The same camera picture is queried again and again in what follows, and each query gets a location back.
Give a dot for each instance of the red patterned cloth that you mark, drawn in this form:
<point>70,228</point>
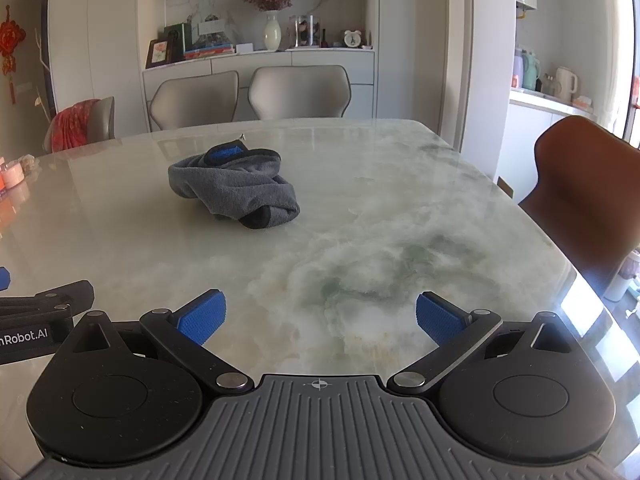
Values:
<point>75,122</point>

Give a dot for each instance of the white kitchen counter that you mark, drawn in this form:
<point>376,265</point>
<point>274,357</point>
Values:
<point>530,135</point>

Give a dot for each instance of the grey and blue towel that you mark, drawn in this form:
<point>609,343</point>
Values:
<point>235,185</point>

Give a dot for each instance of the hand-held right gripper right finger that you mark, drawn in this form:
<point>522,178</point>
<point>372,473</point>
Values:
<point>440,317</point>

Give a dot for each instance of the white electric kettle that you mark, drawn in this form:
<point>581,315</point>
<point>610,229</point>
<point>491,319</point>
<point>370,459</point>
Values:
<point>566,82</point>

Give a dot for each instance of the white decorative branches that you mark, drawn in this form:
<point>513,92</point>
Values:
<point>44,80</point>

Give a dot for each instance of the beige dining chair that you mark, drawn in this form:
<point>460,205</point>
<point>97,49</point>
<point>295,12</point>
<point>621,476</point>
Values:
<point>300,92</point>
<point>195,100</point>

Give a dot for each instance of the small white alarm clock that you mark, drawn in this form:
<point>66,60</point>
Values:
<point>352,39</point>

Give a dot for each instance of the red knot wall ornament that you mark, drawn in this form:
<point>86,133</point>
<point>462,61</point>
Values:
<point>10,40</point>

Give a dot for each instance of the brown leather chair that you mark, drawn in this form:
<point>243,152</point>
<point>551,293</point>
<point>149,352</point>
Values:
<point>590,195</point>

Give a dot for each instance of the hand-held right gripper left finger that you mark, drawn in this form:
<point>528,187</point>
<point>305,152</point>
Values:
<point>202,317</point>

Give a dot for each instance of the framed flower picture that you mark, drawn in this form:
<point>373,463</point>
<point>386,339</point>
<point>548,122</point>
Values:
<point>158,53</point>

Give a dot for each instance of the small white card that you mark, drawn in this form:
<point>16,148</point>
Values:
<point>243,48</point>

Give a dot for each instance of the white waste bin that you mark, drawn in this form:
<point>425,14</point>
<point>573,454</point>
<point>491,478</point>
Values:
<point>622,275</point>

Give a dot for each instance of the white ceramic vase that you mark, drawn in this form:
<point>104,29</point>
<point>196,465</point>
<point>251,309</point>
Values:
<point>272,35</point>

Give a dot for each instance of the beige chair with red cloth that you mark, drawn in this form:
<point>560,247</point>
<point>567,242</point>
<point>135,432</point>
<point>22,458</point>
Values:
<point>105,120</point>

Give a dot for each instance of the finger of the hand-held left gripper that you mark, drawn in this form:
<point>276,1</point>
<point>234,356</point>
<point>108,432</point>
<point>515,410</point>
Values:
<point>60,294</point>
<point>4,280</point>

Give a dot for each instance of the purple thermos jug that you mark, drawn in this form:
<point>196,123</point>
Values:
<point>517,69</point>

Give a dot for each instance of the green thermos jug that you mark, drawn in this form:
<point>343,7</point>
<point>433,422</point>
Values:
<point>531,72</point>

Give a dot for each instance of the white sideboard cabinet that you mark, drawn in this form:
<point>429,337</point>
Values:
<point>360,75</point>

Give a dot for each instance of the clear glass jar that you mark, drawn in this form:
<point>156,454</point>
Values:
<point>306,32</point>

